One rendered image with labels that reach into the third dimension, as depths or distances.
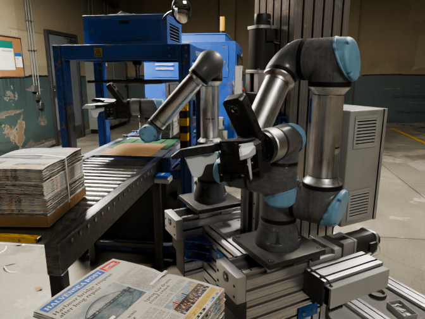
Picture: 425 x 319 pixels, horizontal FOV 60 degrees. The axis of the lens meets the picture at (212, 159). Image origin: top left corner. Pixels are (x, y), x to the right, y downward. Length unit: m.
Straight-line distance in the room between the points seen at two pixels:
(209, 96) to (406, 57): 9.02
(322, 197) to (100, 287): 0.65
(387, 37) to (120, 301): 9.78
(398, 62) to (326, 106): 9.36
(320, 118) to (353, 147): 0.47
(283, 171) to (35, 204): 0.98
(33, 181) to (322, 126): 1.02
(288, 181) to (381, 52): 9.49
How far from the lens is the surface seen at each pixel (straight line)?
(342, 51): 1.03
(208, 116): 1.68
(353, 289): 1.32
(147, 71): 4.97
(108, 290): 1.03
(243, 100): 0.70
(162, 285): 1.03
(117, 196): 1.83
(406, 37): 10.47
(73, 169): 1.71
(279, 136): 0.79
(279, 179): 0.85
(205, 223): 1.62
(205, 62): 1.55
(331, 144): 1.08
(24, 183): 1.50
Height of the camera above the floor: 1.37
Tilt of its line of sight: 13 degrees down
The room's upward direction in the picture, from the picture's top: straight up
